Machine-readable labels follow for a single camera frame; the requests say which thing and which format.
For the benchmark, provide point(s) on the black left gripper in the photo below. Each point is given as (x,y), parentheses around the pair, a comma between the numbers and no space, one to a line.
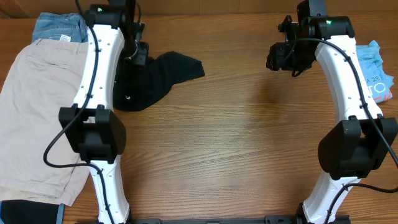
(141,59)

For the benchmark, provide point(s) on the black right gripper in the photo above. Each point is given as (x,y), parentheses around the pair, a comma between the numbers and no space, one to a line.
(277,60)

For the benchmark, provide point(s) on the black t-shirt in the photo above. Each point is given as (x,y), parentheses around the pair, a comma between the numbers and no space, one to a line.
(137,88)

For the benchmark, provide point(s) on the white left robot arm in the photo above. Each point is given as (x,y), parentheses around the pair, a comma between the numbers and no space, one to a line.
(92,129)

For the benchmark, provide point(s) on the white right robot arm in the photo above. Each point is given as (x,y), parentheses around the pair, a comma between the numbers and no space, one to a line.
(362,135)

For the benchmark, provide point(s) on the blue denim jeans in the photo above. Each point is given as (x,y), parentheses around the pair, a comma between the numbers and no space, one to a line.
(68,27)

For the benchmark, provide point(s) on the light blue printed t-shirt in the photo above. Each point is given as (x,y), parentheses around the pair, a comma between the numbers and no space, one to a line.
(378,82)

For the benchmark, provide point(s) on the beige shorts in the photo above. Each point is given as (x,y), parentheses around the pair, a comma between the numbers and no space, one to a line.
(44,77)

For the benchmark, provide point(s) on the black garment with blue trim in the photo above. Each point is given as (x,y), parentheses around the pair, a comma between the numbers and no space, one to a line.
(27,212)

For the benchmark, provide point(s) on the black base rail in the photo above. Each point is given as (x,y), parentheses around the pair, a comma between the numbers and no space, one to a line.
(270,219)

